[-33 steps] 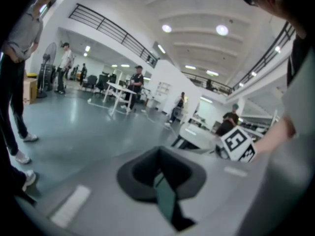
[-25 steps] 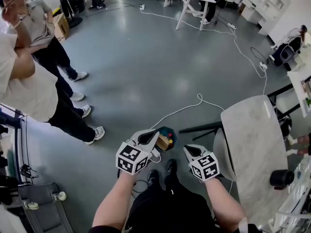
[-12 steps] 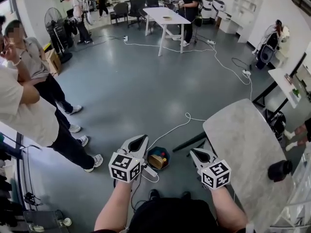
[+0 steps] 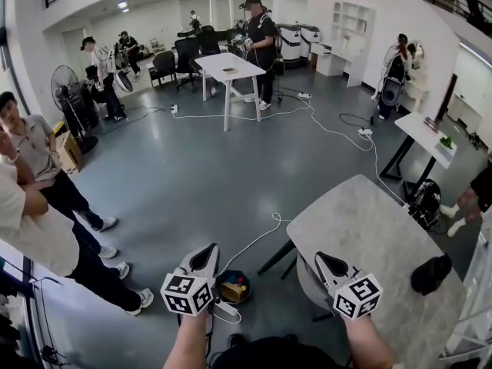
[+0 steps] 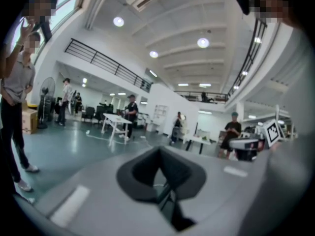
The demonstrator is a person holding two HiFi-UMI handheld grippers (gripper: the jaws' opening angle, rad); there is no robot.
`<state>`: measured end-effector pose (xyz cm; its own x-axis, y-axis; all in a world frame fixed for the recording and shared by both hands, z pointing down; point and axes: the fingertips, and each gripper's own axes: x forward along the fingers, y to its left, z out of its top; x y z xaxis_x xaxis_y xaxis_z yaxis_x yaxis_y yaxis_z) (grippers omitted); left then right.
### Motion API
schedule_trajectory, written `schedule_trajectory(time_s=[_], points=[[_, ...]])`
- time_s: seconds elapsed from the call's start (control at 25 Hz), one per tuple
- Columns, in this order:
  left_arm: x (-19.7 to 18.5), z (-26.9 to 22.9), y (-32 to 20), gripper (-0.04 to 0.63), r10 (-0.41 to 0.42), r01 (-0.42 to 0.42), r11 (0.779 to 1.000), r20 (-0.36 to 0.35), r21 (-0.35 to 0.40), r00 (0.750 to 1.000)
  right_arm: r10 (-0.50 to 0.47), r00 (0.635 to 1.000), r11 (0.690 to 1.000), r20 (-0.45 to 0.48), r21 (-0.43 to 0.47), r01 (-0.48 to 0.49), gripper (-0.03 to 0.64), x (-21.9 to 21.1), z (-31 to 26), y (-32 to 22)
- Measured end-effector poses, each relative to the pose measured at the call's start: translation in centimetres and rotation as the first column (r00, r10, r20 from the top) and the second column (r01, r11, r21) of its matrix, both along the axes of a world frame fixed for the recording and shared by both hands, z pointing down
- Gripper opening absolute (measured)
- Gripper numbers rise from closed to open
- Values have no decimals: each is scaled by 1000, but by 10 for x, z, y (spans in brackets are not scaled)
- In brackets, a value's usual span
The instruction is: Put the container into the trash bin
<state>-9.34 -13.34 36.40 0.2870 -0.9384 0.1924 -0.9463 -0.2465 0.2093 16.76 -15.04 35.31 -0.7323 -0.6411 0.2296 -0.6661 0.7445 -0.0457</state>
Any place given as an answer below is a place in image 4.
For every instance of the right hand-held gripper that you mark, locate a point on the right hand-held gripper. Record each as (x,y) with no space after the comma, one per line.
(355,296)

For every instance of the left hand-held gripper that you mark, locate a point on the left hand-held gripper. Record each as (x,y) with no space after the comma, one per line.
(186,292)

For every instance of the teal bin with toys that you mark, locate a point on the teal bin with toys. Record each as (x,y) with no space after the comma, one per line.
(219,283)

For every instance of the person's right forearm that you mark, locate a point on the person's right forearm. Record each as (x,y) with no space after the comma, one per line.
(365,344)

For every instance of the person's left forearm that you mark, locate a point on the person's left forearm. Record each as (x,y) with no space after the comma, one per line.
(188,344)

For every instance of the white power strip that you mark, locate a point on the white power strip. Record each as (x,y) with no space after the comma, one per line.
(227,311)
(365,132)
(303,95)

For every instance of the grey chair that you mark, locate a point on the grey chair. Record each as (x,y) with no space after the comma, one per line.
(311,286)

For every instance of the colourful crumpled rubbish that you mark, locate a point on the colourful crumpled rubbish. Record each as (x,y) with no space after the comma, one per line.
(238,281)

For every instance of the person's left black shoe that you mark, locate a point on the person's left black shoe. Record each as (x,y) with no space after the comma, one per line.
(237,340)

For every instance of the person's black shoe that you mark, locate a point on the person's black shoe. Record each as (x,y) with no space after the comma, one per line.
(290,338)
(237,340)

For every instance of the grey marble table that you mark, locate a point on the grey marble table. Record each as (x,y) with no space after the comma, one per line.
(365,221)

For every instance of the person's right black shoe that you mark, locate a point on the person's right black shoe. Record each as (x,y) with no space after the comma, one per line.
(290,338)

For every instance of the black jug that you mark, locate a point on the black jug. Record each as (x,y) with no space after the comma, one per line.
(430,277)

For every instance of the person's black shirt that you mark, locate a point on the person's black shirt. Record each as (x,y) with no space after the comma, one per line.
(276,356)

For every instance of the black backpack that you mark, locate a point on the black backpack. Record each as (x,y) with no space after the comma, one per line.
(424,206)

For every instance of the white metal shelving rack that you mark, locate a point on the white metal shelving rack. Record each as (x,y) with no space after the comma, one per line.
(474,302)

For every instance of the white tray with green plant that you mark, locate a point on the white tray with green plant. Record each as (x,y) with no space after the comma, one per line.
(446,146)

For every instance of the white table black legs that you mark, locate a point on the white table black legs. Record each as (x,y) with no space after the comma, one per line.
(419,133)

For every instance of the brown cardboard box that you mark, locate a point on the brown cardboard box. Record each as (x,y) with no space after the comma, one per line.
(69,152)

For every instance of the white floor socket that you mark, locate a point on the white floor socket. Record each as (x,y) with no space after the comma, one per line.
(174,109)

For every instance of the brown flat box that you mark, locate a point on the brown flat box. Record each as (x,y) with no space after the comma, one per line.
(430,124)

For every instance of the grey oval machine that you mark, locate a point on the grey oval machine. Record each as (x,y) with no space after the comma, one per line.
(390,92)

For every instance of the white vanity dresser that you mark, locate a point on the white vanity dresser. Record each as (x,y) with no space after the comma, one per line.
(417,90)

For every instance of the white desk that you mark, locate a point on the white desk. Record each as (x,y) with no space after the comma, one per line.
(463,110)

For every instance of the white round fan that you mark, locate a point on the white round fan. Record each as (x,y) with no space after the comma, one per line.
(123,81)

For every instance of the white cubby shelf cabinet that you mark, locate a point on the white cubby shelf cabinet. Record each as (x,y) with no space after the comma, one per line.
(361,67)

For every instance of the black office chair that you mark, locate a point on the black office chair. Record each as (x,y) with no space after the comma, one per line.
(209,38)
(163,64)
(186,54)

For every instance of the white trestle table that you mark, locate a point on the white trestle table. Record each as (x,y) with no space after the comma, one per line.
(227,64)

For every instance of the white and black machine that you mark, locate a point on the white and black machine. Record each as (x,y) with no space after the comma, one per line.
(288,40)
(310,37)

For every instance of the dark wooden post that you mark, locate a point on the dark wooden post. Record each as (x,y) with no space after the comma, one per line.
(447,98)

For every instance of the black pedestal fan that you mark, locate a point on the black pedestal fan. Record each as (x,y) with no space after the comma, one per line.
(67,87)

